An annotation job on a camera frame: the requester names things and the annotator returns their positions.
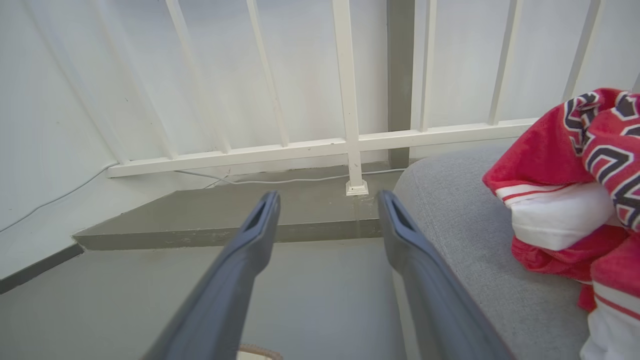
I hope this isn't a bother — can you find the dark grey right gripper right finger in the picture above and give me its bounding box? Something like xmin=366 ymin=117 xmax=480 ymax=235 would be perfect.
xmin=376 ymin=189 xmax=516 ymax=360

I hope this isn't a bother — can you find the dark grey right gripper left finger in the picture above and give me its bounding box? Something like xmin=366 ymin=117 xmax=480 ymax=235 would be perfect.
xmin=142 ymin=190 xmax=282 ymax=360

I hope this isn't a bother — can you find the red basketball jersey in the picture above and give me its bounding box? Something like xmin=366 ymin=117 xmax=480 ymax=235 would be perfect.
xmin=482 ymin=87 xmax=640 ymax=360

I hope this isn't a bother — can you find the beige laundry basket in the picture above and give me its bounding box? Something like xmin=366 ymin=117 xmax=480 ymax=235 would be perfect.
xmin=236 ymin=344 xmax=285 ymax=360

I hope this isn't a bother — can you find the grey fabric sofa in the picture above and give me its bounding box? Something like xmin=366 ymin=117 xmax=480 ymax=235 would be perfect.
xmin=392 ymin=145 xmax=594 ymax=360

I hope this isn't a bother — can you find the white metal railing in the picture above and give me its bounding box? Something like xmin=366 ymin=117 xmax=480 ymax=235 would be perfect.
xmin=22 ymin=0 xmax=640 ymax=197

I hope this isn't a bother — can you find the thin white floor cable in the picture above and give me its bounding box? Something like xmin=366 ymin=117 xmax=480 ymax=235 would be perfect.
xmin=0 ymin=162 xmax=402 ymax=234

